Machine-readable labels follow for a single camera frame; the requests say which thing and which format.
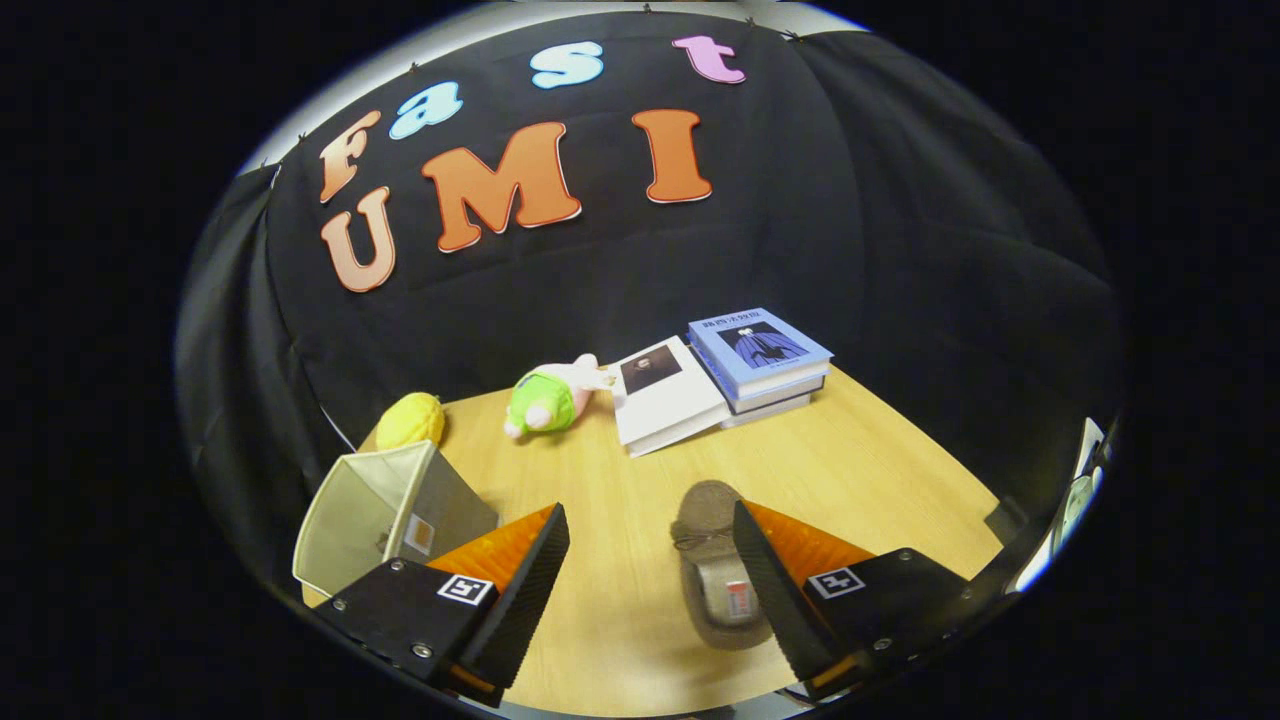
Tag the dark cover book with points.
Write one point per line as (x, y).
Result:
(790, 393)

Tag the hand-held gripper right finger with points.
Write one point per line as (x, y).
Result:
(775, 610)

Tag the blue cover book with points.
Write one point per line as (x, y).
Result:
(760, 350)

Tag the yellow textured plush toy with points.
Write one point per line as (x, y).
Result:
(410, 420)

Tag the dark grey block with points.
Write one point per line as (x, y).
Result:
(1005, 522)

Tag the grey fabric storage box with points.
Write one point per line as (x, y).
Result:
(455, 505)

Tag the green and pink plush toy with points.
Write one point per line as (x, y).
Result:
(540, 400)

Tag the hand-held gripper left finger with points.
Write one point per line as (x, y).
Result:
(525, 610)

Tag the white portrait cover book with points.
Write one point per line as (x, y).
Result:
(665, 405)

